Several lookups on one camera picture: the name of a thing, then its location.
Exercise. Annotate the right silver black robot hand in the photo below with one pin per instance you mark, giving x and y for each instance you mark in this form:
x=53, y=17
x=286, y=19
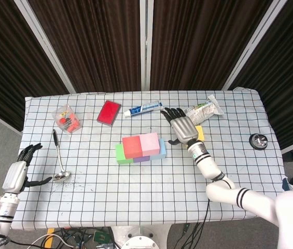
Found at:
x=185, y=129

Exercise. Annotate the white grid tablecloth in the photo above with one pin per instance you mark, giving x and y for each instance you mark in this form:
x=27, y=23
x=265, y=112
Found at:
x=110, y=202

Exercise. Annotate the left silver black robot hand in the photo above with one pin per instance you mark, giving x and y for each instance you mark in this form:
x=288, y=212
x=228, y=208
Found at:
x=15, y=176

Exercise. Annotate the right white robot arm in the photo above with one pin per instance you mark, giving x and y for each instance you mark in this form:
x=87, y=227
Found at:
x=239, y=194

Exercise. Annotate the small black metal cup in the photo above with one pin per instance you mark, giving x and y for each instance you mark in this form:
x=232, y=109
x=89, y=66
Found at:
x=258, y=141

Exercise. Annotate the green foam cube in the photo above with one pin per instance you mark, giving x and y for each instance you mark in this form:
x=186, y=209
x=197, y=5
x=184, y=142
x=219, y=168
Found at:
x=120, y=157

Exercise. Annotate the clear box with red caps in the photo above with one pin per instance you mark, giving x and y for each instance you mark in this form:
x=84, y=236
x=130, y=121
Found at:
x=67, y=119

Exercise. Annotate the green circuit board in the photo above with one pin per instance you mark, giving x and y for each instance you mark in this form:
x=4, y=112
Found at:
x=101, y=236

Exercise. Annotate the crumpled snack bag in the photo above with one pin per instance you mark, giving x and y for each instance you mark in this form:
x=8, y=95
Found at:
x=203, y=112

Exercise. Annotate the purple foam cube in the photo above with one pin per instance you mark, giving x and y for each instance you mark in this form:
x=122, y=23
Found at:
x=141, y=159

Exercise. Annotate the light blue foam cube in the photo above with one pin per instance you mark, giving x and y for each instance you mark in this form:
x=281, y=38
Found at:
x=161, y=151

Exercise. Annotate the red foam cube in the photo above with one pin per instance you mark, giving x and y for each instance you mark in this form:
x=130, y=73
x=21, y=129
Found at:
x=132, y=147

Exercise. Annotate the brown fabric partition panel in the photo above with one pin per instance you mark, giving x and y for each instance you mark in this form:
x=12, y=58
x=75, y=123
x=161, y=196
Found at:
x=203, y=44
x=6, y=64
x=289, y=77
x=91, y=44

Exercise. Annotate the blue white toothpaste tube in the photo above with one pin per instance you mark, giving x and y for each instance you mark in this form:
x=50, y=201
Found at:
x=143, y=109

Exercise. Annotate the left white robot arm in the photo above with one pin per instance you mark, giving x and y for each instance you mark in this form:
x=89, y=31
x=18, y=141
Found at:
x=3, y=212

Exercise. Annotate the red ink pad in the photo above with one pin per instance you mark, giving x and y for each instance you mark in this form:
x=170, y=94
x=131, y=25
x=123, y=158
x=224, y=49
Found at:
x=109, y=112

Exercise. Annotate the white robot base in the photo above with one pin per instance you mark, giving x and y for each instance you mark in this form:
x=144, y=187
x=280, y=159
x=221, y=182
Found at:
x=141, y=236

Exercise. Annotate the white partition frame post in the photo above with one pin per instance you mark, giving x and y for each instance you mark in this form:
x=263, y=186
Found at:
x=46, y=46
x=146, y=44
x=252, y=44

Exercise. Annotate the pink foam cube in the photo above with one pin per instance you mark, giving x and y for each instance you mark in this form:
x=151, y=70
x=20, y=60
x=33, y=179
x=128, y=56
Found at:
x=149, y=144

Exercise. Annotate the yellow foam cube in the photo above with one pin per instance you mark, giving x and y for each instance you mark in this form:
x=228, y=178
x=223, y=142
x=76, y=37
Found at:
x=200, y=133

